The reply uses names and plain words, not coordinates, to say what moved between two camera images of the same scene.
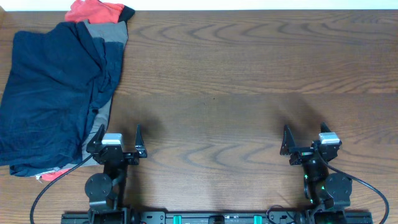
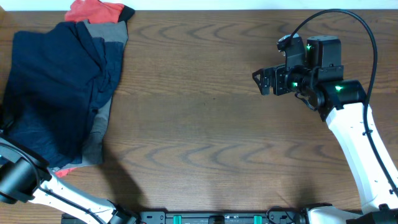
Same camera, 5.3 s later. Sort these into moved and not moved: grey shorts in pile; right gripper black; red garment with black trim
Moved: right gripper black
Not moved: red garment with black trim; grey shorts in pile
